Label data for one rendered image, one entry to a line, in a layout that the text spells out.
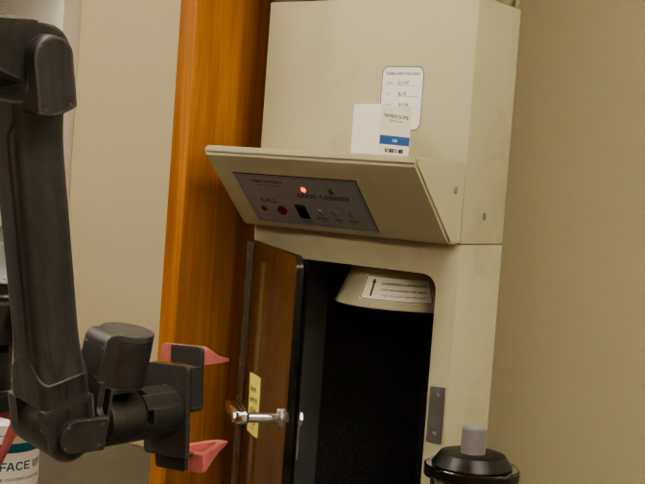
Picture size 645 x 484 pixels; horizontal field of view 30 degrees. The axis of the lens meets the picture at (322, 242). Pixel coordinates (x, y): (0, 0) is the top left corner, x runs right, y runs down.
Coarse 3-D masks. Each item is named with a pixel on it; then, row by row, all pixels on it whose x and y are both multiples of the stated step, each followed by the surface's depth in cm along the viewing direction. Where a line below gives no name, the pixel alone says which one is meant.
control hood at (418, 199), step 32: (224, 160) 153; (256, 160) 150; (288, 160) 147; (320, 160) 144; (352, 160) 141; (384, 160) 138; (416, 160) 136; (448, 160) 142; (384, 192) 142; (416, 192) 139; (448, 192) 142; (256, 224) 161; (288, 224) 157; (384, 224) 147; (416, 224) 144; (448, 224) 143
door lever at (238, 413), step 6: (228, 402) 143; (234, 402) 142; (228, 408) 142; (234, 408) 139; (240, 408) 138; (276, 408) 138; (228, 414) 142; (234, 414) 137; (240, 414) 137; (246, 414) 137; (252, 414) 137; (258, 414) 137; (264, 414) 138; (270, 414) 138; (276, 414) 138; (234, 420) 137; (240, 420) 137; (246, 420) 137; (252, 420) 137; (258, 420) 137; (264, 420) 137; (270, 420) 138; (276, 420) 137; (276, 426) 138
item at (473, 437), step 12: (468, 432) 135; (480, 432) 135; (468, 444) 135; (480, 444) 135; (444, 456) 135; (456, 456) 134; (468, 456) 135; (480, 456) 135; (492, 456) 136; (504, 456) 136; (444, 468) 134; (456, 468) 133; (468, 468) 133; (480, 468) 133; (492, 468) 133; (504, 468) 134
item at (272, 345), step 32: (256, 256) 158; (288, 256) 138; (256, 288) 157; (288, 288) 137; (256, 320) 155; (288, 320) 136; (256, 352) 154; (288, 352) 135; (288, 384) 134; (288, 416) 134; (256, 448) 150; (288, 448) 134; (256, 480) 149; (288, 480) 135
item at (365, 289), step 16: (352, 272) 160; (368, 272) 157; (384, 272) 156; (400, 272) 155; (352, 288) 158; (368, 288) 156; (384, 288) 155; (400, 288) 154; (416, 288) 155; (432, 288) 155; (352, 304) 156; (368, 304) 155; (384, 304) 154; (400, 304) 154; (416, 304) 154; (432, 304) 155
